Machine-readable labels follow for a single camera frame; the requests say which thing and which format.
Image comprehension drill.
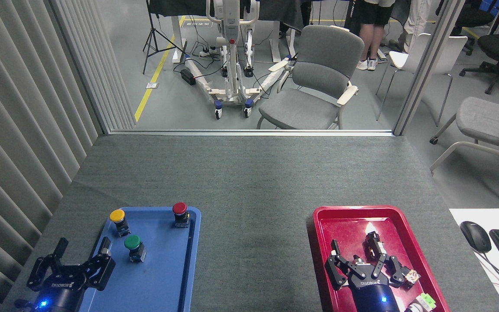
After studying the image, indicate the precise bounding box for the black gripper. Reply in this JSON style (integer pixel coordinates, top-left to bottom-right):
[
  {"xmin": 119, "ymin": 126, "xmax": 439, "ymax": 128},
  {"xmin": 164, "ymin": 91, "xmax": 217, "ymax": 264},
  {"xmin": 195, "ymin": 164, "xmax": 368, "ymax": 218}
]
[
  {"xmin": 324, "ymin": 239, "xmax": 408, "ymax": 312},
  {"xmin": 26, "ymin": 236, "xmax": 117, "ymax": 312}
]

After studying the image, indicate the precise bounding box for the green push button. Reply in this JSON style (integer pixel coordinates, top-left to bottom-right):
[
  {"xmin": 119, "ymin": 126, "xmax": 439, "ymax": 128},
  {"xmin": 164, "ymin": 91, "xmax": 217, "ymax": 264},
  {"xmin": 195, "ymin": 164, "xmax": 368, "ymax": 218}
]
[{"xmin": 124, "ymin": 235, "xmax": 147, "ymax": 263}]

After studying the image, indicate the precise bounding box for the yellow push button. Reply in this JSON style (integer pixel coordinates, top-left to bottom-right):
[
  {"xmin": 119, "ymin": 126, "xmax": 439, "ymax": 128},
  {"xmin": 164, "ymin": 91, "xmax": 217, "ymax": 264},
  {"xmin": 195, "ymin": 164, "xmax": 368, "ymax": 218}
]
[{"xmin": 110, "ymin": 209, "xmax": 131, "ymax": 237}]

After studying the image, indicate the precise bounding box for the red push button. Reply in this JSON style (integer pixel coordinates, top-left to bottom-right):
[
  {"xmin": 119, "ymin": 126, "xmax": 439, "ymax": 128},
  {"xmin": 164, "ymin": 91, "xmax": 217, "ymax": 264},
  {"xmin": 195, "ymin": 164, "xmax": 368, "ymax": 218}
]
[{"xmin": 172, "ymin": 202, "xmax": 190, "ymax": 228}]

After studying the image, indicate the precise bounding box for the red plastic tray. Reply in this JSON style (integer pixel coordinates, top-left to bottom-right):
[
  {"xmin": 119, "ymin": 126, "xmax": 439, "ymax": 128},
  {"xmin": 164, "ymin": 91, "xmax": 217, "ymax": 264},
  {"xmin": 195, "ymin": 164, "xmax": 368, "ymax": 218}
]
[{"xmin": 312, "ymin": 205, "xmax": 450, "ymax": 312}]

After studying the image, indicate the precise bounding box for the blue plastic tray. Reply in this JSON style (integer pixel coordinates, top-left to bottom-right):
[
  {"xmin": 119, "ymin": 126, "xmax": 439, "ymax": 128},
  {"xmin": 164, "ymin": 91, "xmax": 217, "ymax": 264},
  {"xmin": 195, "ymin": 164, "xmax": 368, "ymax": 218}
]
[{"xmin": 78, "ymin": 206, "xmax": 201, "ymax": 312}]

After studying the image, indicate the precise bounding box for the black computer mouse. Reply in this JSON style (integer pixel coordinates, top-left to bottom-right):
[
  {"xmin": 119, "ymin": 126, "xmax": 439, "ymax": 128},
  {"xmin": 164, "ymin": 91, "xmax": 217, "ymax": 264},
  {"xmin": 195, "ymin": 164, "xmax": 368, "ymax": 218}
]
[{"xmin": 460, "ymin": 221, "xmax": 492, "ymax": 254}]

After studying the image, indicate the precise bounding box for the grey armchair on castors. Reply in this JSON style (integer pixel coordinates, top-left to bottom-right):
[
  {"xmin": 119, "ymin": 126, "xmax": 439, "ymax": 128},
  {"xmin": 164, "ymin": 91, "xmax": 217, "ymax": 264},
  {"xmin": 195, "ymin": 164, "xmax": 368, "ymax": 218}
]
[{"xmin": 429, "ymin": 76, "xmax": 499, "ymax": 208}]

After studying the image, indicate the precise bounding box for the grey armchair with cream armrests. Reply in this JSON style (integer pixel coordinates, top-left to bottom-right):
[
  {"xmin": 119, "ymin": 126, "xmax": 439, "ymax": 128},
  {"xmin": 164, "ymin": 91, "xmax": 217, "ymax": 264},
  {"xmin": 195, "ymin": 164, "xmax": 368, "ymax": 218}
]
[{"xmin": 256, "ymin": 25, "xmax": 365, "ymax": 130}]

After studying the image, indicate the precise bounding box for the white plastic chair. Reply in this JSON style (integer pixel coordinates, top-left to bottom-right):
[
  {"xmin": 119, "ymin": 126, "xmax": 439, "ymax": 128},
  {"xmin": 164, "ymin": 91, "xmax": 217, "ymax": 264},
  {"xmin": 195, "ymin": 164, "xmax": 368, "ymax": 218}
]
[{"xmin": 375, "ymin": 32, "xmax": 468, "ymax": 127}]

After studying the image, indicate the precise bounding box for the black tripod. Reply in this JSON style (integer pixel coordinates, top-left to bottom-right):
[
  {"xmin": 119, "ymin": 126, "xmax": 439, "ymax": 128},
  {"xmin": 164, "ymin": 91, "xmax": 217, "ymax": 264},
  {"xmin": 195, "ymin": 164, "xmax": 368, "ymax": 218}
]
[{"xmin": 143, "ymin": 0, "xmax": 188, "ymax": 75}]

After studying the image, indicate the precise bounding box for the white stand on wheels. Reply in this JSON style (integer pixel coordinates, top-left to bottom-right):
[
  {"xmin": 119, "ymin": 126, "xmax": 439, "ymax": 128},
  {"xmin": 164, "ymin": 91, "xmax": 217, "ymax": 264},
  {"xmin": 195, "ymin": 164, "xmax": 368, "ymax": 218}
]
[{"xmin": 184, "ymin": 0, "xmax": 298, "ymax": 120}]

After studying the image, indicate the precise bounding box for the person in dark shorts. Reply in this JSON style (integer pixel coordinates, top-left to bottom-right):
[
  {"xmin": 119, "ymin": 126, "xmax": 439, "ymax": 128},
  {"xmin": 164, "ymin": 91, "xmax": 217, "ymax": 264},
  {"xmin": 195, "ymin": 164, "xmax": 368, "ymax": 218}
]
[{"xmin": 356, "ymin": 0, "xmax": 395, "ymax": 71}]

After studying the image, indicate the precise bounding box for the person in light trousers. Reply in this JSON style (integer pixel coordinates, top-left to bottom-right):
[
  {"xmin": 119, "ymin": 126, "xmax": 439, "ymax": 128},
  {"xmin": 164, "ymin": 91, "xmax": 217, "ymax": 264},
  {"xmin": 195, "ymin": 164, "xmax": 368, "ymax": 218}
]
[{"xmin": 388, "ymin": 0, "xmax": 433, "ymax": 55}]

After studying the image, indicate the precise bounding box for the black and white knob switch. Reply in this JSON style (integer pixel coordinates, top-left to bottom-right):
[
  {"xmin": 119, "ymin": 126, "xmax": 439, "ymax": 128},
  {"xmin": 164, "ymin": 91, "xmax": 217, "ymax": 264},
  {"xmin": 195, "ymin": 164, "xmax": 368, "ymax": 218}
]
[{"xmin": 364, "ymin": 231, "xmax": 388, "ymax": 260}]

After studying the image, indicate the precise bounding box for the small black switch, patterned label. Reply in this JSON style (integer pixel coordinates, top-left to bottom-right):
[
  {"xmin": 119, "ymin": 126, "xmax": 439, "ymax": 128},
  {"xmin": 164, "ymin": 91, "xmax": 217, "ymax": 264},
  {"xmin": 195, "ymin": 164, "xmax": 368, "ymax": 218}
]
[{"xmin": 401, "ymin": 268, "xmax": 421, "ymax": 286}]

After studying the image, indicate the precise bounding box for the green and white switch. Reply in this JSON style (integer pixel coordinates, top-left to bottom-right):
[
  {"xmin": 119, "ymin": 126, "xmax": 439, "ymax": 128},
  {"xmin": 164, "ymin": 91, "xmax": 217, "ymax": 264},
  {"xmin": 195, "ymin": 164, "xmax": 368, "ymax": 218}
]
[{"xmin": 405, "ymin": 292, "xmax": 437, "ymax": 312}]

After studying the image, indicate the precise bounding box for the silver frame rail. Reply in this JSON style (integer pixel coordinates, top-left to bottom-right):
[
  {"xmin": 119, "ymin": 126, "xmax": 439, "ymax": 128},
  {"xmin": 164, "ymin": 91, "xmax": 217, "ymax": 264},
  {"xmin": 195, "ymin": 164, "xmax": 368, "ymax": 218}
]
[{"xmin": 109, "ymin": 129, "xmax": 395, "ymax": 137}]

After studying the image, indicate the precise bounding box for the silver frame post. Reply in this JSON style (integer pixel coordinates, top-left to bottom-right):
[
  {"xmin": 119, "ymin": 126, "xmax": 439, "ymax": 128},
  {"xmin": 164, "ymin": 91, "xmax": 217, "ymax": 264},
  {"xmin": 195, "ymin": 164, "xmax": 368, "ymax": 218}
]
[{"xmin": 392, "ymin": 0, "xmax": 467, "ymax": 136}]

